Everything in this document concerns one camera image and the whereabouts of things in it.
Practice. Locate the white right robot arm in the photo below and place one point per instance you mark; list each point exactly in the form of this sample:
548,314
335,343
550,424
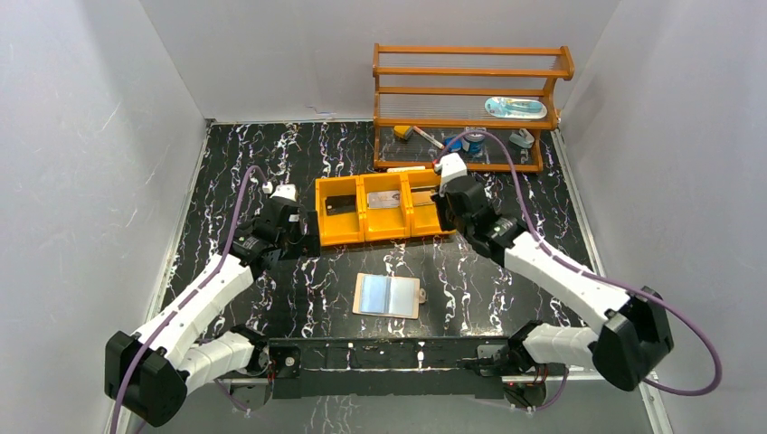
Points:
625,336

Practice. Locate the blue packaged item on shelf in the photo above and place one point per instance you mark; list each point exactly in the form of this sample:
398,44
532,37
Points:
515,108

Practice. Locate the brown card in bin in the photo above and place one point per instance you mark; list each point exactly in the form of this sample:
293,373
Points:
422,196

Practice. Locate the orange bin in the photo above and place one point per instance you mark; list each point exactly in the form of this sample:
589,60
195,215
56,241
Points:
384,224
340,229
425,221

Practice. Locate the right orange bin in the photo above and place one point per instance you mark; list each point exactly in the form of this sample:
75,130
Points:
425,221

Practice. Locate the silver card in bin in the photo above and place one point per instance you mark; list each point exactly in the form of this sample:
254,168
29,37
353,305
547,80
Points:
384,200

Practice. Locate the white marker pen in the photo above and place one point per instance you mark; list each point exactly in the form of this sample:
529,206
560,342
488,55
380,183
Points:
430,138

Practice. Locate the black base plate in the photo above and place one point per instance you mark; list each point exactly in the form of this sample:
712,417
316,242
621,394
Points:
485,367

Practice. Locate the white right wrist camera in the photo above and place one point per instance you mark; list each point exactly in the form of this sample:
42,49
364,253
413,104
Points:
449,168

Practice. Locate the blue small box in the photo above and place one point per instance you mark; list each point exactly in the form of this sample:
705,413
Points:
452,144

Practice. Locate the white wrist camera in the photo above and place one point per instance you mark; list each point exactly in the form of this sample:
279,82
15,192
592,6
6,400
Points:
449,168
284,193

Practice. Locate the black card in bin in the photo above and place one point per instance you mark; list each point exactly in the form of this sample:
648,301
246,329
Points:
340,204

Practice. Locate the aluminium frame rail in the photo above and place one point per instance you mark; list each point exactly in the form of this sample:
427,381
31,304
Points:
153,386

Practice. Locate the left orange bin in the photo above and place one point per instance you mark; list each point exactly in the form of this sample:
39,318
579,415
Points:
340,229

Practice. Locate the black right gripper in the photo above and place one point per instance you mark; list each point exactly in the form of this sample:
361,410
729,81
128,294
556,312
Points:
440,202

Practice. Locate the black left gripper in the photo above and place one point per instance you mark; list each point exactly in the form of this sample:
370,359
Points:
297,230

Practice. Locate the middle orange bin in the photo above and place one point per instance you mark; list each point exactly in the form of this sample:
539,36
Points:
384,224

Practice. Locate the beige leather card holder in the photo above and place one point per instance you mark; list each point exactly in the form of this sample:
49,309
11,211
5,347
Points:
387,296

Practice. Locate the orange wooden shelf rack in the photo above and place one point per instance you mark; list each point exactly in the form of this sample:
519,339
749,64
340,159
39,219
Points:
442,90

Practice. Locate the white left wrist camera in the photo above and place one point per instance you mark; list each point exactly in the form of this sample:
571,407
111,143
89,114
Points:
284,193

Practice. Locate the blue white tape roll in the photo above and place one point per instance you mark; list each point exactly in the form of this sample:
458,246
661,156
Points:
473,143

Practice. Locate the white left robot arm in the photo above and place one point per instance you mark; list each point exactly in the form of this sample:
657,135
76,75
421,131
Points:
192,317

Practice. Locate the yellow sponge block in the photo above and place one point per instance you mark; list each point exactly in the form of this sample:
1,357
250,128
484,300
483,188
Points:
403,132

